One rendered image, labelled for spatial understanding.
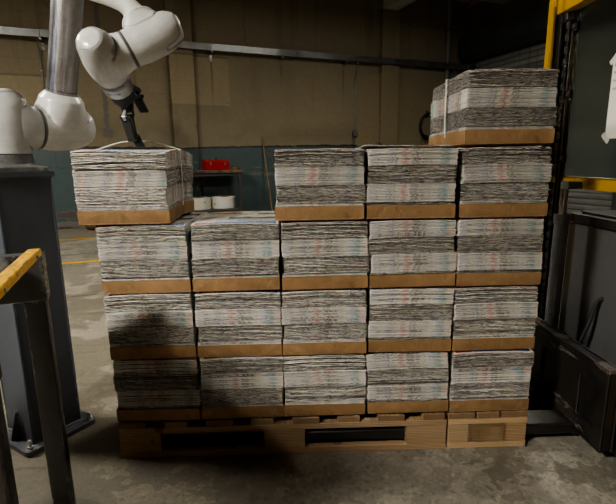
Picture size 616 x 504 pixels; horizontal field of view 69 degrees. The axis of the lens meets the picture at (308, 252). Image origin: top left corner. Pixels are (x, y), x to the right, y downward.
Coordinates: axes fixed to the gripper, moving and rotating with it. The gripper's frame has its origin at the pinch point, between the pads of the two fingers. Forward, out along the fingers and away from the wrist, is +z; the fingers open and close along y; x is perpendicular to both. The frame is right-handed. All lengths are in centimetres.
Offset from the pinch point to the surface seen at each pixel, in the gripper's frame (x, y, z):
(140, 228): 3.9, 38.9, -2.8
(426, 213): 95, 36, -4
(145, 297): 4, 59, 8
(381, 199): 81, 31, -6
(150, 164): 9.2, 22.3, -13.9
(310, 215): 58, 36, -4
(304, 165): 56, 22, -11
